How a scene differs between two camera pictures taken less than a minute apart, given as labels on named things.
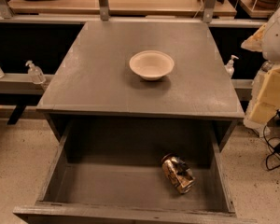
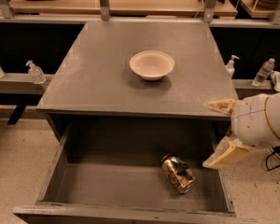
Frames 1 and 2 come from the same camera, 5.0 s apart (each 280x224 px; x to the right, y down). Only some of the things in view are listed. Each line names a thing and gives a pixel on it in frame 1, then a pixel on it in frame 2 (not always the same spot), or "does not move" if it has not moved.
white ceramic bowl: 151,65 does not move
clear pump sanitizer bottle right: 229,66 does not move
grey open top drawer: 110,172 does not move
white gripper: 277,37 to 251,119
